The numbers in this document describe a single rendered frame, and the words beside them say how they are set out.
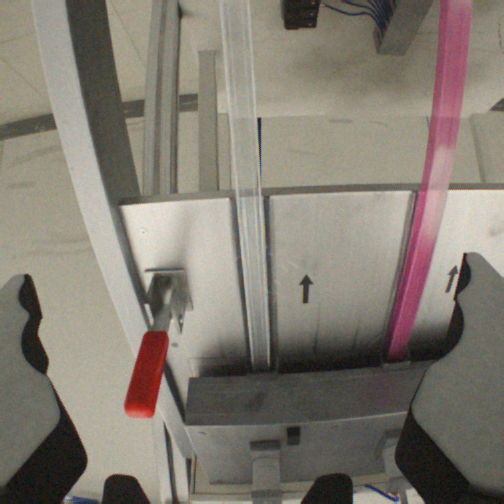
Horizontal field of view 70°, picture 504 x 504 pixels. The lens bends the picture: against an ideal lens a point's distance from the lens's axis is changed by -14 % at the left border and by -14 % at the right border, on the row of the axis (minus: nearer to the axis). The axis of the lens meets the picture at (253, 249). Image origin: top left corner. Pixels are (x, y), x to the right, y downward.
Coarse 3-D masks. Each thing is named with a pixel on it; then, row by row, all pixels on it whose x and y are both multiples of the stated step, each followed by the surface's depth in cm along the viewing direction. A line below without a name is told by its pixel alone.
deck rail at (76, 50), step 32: (32, 0) 15; (64, 0) 16; (96, 0) 19; (64, 32) 16; (96, 32) 20; (64, 64) 18; (96, 64) 20; (64, 96) 19; (96, 96) 20; (64, 128) 20; (96, 128) 21; (96, 160) 21; (128, 160) 26; (96, 192) 22; (128, 192) 26; (96, 224) 23; (96, 256) 25; (128, 256) 26; (128, 288) 27; (128, 320) 29; (192, 448) 42
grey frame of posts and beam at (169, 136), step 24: (168, 0) 52; (168, 24) 52; (168, 48) 51; (168, 72) 51; (168, 96) 51; (144, 120) 50; (168, 120) 50; (144, 144) 50; (168, 144) 50; (144, 168) 50; (168, 168) 49; (144, 192) 49; (168, 192) 49; (168, 432) 47; (168, 456) 46; (168, 480) 45
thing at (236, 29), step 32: (224, 0) 16; (224, 32) 17; (224, 64) 18; (256, 128) 20; (256, 160) 21; (256, 192) 22; (256, 224) 24; (256, 256) 25; (256, 288) 27; (256, 320) 29; (256, 352) 31
